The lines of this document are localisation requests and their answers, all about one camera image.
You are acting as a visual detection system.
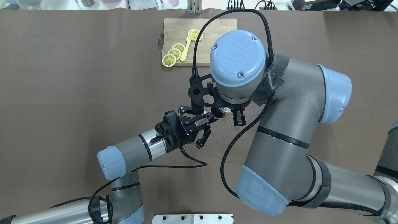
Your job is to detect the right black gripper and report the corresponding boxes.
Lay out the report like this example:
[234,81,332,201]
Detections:
[188,74,246,127]

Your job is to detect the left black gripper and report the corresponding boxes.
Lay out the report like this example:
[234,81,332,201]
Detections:
[155,106,218,153]

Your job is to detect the steel jigger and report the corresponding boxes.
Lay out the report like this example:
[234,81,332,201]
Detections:
[208,108,226,123]

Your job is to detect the clear glass measuring cup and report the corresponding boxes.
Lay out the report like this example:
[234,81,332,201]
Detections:
[218,106,232,114]

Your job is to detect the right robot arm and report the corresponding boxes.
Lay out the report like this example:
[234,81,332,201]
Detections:
[210,30,397,224]

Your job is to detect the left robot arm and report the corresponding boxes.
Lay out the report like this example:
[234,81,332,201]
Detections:
[1,106,223,224]

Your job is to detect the pink plastic cup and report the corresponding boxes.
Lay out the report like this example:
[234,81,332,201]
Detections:
[168,0,180,6]

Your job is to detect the lemon slice at corner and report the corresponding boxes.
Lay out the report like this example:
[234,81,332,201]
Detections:
[161,54,177,68]

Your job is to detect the middle lemon slice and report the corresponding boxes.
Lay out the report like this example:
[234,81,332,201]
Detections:
[168,48,182,61]

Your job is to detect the lemon slice on knife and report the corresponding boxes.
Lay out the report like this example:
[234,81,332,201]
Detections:
[187,29,200,41]

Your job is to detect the grey tray with cloth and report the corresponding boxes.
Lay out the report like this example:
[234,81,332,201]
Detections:
[128,0,159,10]

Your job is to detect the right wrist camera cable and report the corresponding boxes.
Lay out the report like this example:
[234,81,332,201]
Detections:
[191,9,383,217]

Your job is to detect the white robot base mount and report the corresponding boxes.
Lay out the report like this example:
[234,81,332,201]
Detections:
[152,214,234,224]

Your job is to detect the aluminium frame post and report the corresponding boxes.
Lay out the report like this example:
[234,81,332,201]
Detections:
[187,0,203,14]

